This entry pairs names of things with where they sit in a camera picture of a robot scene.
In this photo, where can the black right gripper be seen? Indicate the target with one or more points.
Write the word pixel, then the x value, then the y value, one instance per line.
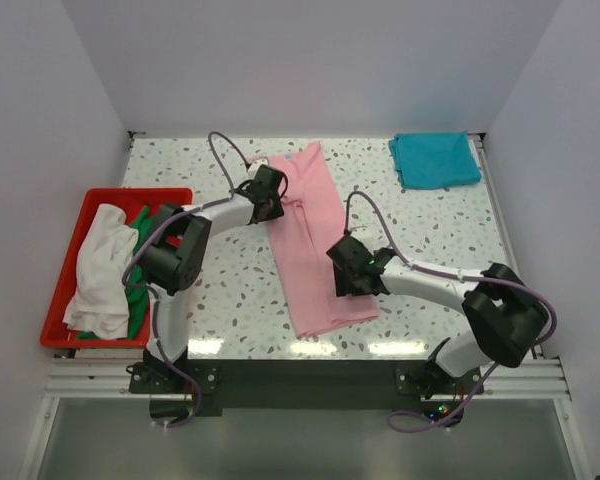
pixel 344 286

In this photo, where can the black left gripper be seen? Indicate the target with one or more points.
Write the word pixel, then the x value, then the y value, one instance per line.
pixel 276 210

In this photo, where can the pink t shirt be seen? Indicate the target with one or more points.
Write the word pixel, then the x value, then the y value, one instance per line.
pixel 312 223

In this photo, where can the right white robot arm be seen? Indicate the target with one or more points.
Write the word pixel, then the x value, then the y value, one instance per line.
pixel 506 318

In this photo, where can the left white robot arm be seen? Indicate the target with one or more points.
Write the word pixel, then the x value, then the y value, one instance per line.
pixel 172 256

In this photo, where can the teal folded t shirt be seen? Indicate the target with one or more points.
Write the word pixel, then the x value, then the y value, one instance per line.
pixel 430 161

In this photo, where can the green t shirt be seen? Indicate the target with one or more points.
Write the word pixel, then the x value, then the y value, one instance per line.
pixel 133 279

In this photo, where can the white t shirt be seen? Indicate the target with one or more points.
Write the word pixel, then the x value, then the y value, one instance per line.
pixel 99 304

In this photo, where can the red plastic bin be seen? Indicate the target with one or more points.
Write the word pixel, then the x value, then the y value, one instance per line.
pixel 55 333

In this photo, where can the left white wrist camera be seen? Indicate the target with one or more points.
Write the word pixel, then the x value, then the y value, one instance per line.
pixel 255 165

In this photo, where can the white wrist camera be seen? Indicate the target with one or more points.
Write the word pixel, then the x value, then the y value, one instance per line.
pixel 255 165
pixel 364 235

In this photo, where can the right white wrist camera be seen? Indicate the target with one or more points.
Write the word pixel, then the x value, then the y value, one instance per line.
pixel 364 235

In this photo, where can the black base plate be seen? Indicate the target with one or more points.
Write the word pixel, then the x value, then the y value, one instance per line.
pixel 210 387

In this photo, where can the aluminium frame rail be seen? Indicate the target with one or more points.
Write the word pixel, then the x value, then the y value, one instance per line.
pixel 84 378

